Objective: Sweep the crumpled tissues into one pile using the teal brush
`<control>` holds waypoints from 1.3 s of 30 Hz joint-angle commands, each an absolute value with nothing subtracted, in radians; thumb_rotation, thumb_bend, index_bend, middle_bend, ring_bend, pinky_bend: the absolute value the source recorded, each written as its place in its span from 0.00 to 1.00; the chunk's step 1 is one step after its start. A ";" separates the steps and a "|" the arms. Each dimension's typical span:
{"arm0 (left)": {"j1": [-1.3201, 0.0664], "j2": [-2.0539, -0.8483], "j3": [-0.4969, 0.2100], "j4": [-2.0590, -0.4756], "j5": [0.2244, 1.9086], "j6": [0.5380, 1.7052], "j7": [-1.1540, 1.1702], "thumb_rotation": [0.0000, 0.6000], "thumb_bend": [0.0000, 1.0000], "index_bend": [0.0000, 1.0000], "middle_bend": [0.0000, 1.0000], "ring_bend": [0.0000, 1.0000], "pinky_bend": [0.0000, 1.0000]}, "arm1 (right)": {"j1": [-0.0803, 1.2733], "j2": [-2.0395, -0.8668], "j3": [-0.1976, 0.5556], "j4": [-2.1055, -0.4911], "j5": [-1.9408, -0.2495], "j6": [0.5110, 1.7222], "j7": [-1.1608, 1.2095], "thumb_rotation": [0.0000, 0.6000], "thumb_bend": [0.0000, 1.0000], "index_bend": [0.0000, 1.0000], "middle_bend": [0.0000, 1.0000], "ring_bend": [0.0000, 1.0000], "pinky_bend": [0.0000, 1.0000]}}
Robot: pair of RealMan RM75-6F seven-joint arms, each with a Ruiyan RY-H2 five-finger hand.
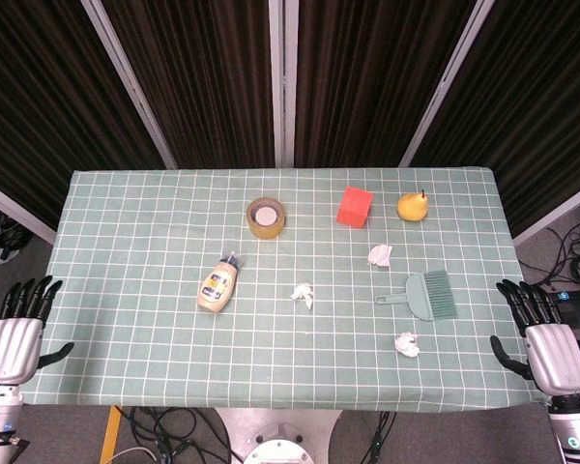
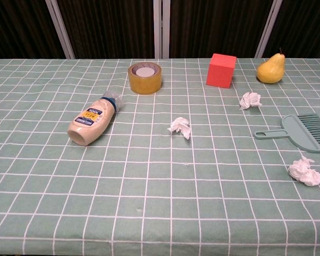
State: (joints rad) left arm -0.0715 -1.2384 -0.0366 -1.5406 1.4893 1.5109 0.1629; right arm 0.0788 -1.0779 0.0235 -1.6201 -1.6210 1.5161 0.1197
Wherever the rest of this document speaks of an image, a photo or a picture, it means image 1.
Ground dark fabric partition panel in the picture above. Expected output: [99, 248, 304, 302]
[80, 0, 285, 170]
[283, 0, 495, 169]
[398, 0, 580, 247]
[0, 0, 178, 246]

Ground orange cube box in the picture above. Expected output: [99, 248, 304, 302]
[335, 186, 374, 229]

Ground white floor cable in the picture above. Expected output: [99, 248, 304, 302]
[109, 446, 161, 464]

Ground yellow floor tape strip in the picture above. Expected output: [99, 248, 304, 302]
[99, 405, 123, 464]

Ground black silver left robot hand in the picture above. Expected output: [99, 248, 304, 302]
[0, 275, 75, 387]

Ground crumpled white paper ball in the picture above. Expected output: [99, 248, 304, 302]
[393, 331, 422, 359]
[366, 244, 394, 268]
[289, 282, 315, 311]

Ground brown packing tape roll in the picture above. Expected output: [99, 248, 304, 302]
[245, 196, 287, 240]

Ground yellow pear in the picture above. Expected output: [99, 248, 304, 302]
[396, 188, 430, 223]

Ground black power strip blue lights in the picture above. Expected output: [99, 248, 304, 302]
[543, 284, 580, 313]

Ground mayonnaise squeeze bottle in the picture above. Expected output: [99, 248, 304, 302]
[196, 251, 246, 315]

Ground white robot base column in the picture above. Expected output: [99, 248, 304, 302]
[215, 408, 344, 464]

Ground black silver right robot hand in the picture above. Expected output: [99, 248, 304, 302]
[490, 278, 580, 396]

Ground green checked tablecloth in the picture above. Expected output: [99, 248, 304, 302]
[18, 167, 550, 415]

